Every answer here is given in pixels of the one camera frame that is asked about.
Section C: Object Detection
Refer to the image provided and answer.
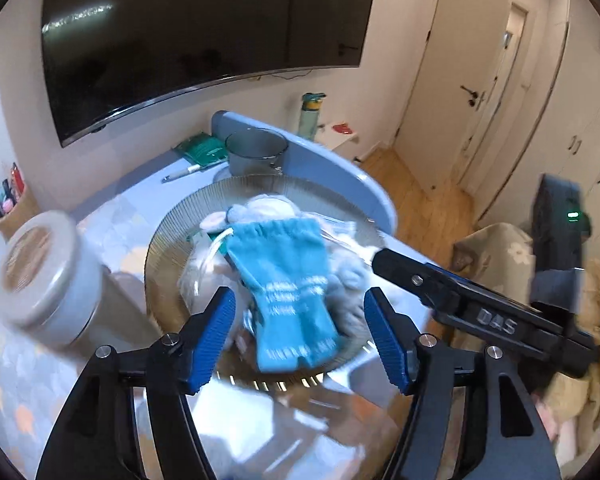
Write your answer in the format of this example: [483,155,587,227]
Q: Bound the pink white fluffy socks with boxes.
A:
[245,192,301,221]

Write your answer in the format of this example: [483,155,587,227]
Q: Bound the bunch of pens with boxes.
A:
[0,161,26,218]

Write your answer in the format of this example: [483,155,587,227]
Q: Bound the wooden pen holder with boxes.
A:
[0,187,41,243]

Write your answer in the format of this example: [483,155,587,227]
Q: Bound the teal blue sock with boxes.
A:
[226,217,342,373]

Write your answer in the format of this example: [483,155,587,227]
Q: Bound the green water bottle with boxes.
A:
[298,91,327,138]

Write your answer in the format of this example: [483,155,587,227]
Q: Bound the white wardrobe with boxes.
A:
[480,0,600,241]

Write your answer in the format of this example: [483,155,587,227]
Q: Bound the black television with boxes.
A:
[40,0,381,148]

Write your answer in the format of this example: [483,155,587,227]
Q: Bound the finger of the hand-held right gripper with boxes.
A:
[371,248,461,316]

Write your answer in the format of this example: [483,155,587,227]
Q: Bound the white low cabinet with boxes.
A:
[275,122,363,163]

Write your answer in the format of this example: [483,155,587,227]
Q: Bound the beige blanket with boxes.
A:
[452,222,600,466]

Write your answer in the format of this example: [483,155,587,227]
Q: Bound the light blue plush toy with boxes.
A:
[325,245,378,336]

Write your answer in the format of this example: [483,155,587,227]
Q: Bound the ribbed glass bowl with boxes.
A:
[144,174,396,391]

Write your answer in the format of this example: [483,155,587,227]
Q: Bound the beige canister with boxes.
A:
[0,210,156,348]

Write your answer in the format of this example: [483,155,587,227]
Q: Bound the grey glass cup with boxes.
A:
[224,130,290,177]

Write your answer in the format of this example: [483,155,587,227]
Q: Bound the black door handle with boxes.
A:
[460,84,487,108]

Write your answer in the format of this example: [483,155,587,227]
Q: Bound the white door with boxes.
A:
[397,0,511,181]

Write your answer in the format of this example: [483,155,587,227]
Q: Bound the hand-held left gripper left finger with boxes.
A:
[35,287,237,480]

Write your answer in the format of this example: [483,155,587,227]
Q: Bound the green packet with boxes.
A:
[172,132,231,168]

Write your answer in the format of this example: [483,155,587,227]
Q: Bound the white plastic-wrapped items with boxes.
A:
[177,210,251,331]

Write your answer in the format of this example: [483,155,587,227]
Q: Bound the white marker pen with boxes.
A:
[161,162,202,183]

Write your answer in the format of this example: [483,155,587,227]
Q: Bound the fan pattern tablecloth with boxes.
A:
[0,147,401,480]

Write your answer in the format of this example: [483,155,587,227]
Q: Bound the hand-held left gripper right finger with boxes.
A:
[365,287,563,480]

